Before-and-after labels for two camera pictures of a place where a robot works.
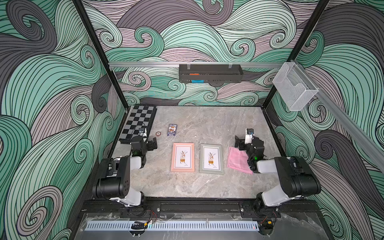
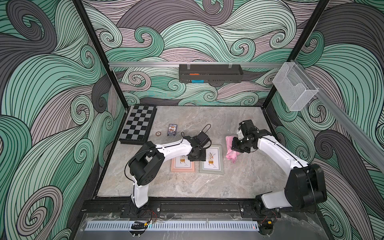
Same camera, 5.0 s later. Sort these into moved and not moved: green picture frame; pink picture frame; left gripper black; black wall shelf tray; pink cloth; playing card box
Moved: pink cloth; left gripper black
Not moved: playing card box; pink picture frame; black wall shelf tray; green picture frame
